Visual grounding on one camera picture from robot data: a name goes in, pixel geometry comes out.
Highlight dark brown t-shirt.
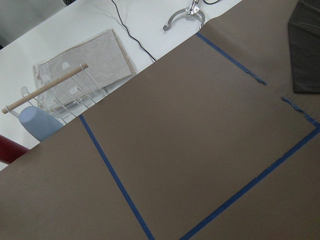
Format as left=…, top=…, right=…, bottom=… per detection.
left=287, top=0, right=320, bottom=94

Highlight clear plastic bag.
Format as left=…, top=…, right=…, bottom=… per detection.
left=33, top=28, right=137, bottom=118

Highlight metal clamp tongs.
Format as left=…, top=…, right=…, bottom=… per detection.
left=162, top=0, right=206, bottom=32

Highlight light blue plastic bottle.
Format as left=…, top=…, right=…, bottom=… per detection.
left=18, top=106, right=64, bottom=142

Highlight dark red object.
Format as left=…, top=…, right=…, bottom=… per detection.
left=0, top=135, right=29, bottom=165

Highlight black cable on table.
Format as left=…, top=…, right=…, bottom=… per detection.
left=110, top=0, right=158, bottom=62

